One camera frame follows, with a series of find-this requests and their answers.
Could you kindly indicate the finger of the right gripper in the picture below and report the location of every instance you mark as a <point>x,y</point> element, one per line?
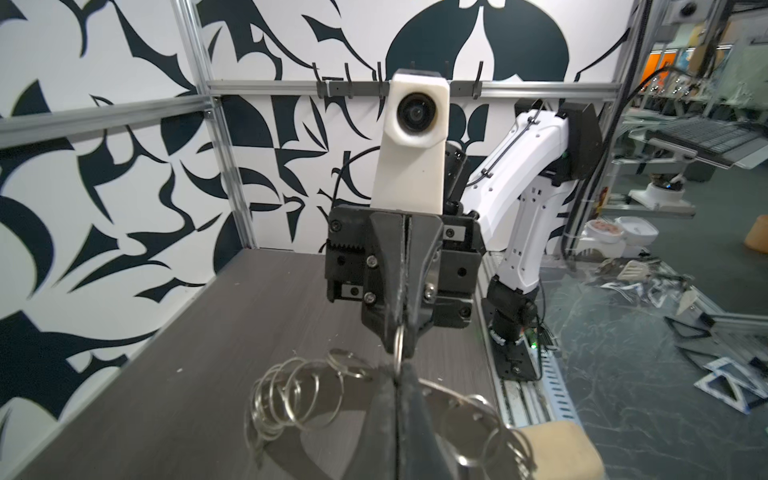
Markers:
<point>424,240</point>
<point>385,277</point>

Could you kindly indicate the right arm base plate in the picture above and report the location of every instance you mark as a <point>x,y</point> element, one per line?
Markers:
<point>515,360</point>

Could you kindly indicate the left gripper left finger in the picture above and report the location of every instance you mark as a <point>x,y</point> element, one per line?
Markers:
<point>375,454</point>

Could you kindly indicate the white bowl pink contents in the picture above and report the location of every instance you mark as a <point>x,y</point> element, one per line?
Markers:
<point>608,237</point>

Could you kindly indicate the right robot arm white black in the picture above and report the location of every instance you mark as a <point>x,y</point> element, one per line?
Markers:
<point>535,167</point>

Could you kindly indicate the white empty bowl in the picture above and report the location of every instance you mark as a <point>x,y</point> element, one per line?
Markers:
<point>638,232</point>

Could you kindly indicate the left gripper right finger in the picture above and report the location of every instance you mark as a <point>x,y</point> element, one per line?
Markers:
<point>419,456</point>

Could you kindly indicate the beige glasses case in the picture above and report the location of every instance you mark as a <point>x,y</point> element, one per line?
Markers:
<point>562,450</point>

